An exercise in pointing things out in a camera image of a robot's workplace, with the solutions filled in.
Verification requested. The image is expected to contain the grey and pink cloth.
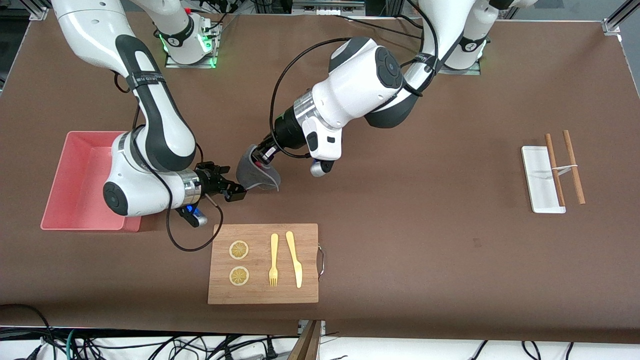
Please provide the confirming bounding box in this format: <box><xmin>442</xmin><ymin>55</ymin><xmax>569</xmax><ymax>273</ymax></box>
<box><xmin>235</xmin><ymin>144</ymin><xmax>282</xmax><ymax>192</ymax></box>

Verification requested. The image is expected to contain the yellow plastic fork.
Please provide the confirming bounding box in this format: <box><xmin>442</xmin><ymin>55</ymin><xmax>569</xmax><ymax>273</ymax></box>
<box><xmin>268</xmin><ymin>233</ymin><xmax>280</xmax><ymax>287</ymax></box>

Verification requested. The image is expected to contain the yellow plastic knife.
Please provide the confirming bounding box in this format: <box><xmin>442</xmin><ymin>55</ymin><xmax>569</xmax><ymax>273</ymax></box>
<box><xmin>285</xmin><ymin>231</ymin><xmax>303</xmax><ymax>289</ymax></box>

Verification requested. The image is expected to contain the wooden cutting board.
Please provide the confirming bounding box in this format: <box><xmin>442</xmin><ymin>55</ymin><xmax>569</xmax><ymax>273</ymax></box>
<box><xmin>207</xmin><ymin>223</ymin><xmax>326</xmax><ymax>305</ymax></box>

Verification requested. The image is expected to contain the grey power strip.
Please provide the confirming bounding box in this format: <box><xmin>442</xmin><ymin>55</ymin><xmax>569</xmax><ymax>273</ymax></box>
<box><xmin>292</xmin><ymin>0</ymin><xmax>366</xmax><ymax>16</ymax></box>

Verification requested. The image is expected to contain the pink plastic bin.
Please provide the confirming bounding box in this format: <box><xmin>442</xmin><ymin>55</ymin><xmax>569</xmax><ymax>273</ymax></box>
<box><xmin>40</xmin><ymin>131</ymin><xmax>143</xmax><ymax>233</ymax></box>

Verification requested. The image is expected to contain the white rectangular rack tray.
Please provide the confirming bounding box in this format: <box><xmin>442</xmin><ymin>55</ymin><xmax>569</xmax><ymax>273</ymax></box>
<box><xmin>521</xmin><ymin>145</ymin><xmax>567</xmax><ymax>214</ymax></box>

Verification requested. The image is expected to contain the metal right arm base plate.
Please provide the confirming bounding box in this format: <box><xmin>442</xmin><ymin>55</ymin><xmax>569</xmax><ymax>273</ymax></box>
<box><xmin>165</xmin><ymin>20</ymin><xmax>219</xmax><ymax>69</ymax></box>

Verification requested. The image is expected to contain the long black table cable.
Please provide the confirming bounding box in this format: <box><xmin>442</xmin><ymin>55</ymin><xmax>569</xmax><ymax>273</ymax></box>
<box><xmin>332</xmin><ymin>14</ymin><xmax>427</xmax><ymax>40</ymax></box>

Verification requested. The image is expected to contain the short black table cable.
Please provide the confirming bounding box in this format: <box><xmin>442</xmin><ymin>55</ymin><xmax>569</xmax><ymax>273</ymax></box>
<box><xmin>397</xmin><ymin>14</ymin><xmax>426</xmax><ymax>30</ymax></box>

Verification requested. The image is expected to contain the brown wooden post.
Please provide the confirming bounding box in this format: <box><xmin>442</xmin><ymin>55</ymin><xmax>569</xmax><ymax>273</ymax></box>
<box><xmin>287</xmin><ymin>320</ymin><xmax>323</xmax><ymax>360</ymax></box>

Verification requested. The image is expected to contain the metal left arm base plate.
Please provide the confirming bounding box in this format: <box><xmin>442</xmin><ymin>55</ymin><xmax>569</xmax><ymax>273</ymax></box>
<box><xmin>439</xmin><ymin>62</ymin><xmax>482</xmax><ymax>76</ymax></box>

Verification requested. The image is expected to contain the thick black floor cable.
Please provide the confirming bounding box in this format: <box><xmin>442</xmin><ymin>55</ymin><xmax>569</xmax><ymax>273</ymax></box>
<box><xmin>0</xmin><ymin>303</ymin><xmax>53</xmax><ymax>360</ymax></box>

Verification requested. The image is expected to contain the aluminium frame profile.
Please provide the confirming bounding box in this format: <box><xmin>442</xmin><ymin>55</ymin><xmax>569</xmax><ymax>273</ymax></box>
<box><xmin>602</xmin><ymin>0</ymin><xmax>640</xmax><ymax>36</ymax></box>
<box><xmin>27</xmin><ymin>0</ymin><xmax>51</xmax><ymax>21</ymax></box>

